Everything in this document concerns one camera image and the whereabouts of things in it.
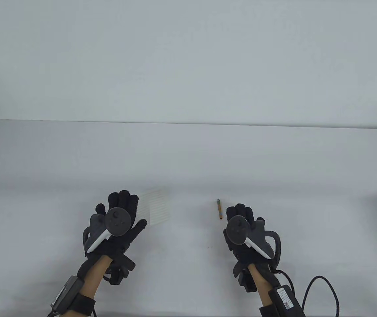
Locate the person's right hand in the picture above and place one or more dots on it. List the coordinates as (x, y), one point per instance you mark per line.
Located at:
(246, 254)

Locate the person's left hand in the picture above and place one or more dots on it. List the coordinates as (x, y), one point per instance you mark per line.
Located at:
(122, 246)

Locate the white lined paper sheet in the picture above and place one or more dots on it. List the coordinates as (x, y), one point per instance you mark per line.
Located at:
(155, 206)

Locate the grey left forearm sensor box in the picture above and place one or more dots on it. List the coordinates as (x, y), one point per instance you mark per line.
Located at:
(67, 292)

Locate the black right forearm sensor box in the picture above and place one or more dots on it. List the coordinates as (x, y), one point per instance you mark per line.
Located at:
(285, 300)

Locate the person's right forearm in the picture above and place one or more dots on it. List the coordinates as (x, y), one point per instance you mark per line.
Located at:
(262, 284)

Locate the person's left forearm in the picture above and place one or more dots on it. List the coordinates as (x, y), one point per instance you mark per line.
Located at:
(97, 274)

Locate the grey white left hand controller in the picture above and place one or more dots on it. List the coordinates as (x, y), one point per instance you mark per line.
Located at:
(118, 222)

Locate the grey white hand controller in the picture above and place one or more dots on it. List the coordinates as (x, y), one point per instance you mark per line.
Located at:
(118, 222)
(238, 231)

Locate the grey white right hand controller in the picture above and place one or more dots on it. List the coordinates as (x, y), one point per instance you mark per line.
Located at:
(238, 231)

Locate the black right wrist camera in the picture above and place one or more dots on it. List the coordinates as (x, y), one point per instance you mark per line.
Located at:
(247, 280)

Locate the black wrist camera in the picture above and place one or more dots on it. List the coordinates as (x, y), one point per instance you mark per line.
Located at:
(247, 280)
(119, 272)

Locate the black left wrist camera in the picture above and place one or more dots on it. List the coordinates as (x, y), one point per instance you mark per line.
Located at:
(119, 272)

